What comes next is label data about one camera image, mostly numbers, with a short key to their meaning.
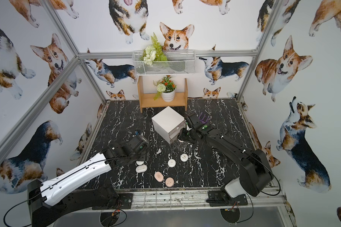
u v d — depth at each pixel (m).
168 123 0.91
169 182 0.78
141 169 0.84
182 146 0.95
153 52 0.78
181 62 0.92
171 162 0.86
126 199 0.74
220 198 0.67
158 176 0.80
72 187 0.43
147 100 1.10
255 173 0.42
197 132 0.61
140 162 0.86
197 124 0.65
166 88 1.01
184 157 0.88
